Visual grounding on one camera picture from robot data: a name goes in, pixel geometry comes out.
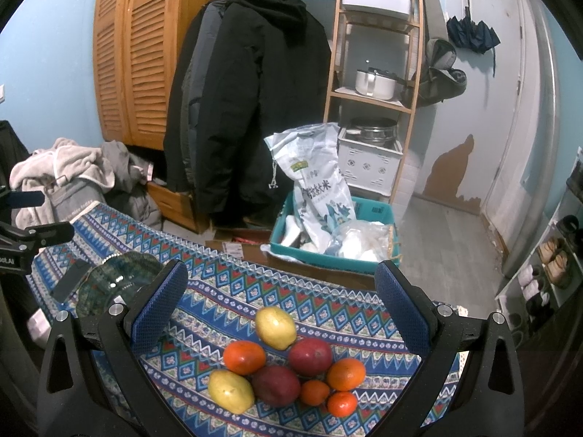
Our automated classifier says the grey hanging bag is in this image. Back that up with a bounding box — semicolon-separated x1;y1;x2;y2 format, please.
399;38;467;107

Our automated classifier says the black smartphone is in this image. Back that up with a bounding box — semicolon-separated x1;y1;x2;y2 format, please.
50;259;92;303

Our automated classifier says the shoe rack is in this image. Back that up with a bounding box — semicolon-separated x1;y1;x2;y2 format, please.
496;149;582;345

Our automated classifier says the wooden shelf rack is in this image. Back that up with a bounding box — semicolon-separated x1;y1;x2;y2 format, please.
324;0;425;203

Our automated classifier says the large orange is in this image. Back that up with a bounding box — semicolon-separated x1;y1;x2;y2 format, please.
223;340;267;376

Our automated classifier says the yellow pear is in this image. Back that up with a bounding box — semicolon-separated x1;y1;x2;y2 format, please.
208;369;255;414
255;307;297;351

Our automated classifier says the white pot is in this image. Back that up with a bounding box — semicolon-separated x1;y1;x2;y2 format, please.
355;68;396;101

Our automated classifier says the teal storage box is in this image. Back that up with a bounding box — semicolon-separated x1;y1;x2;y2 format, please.
270;195;403;275

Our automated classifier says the dark blue umbrella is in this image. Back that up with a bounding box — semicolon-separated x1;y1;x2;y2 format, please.
446;15;501;74

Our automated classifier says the small tangerine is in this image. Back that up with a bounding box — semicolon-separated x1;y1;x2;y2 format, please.
326;391;358;418
300;380;331;408

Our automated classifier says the black hanging coat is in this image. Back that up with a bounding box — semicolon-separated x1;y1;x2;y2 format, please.
163;0;331;228

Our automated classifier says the pile of grey clothes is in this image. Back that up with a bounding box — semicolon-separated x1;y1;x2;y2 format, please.
9;137;162;230

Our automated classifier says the black chair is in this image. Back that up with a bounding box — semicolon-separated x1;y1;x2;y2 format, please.
0;121;30;188

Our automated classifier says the small tangerine front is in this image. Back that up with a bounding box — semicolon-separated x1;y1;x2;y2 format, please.
326;391;358;418

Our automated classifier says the dark glass scalloped plate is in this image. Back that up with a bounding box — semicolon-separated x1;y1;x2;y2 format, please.
75;252;163;318

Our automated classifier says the clear plastic bag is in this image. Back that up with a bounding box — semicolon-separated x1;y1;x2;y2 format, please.
326;220;400;263

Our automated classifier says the patterned blue tablecloth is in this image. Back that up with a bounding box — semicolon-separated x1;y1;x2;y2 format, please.
28;203;420;436

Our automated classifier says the steel steamer pot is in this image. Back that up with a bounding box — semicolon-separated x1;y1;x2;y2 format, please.
346;117;398;147

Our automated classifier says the dark red apple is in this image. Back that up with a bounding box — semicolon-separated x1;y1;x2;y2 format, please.
251;365;301;408

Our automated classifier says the white rice bag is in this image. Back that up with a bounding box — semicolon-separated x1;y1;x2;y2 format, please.
265;122;356;253

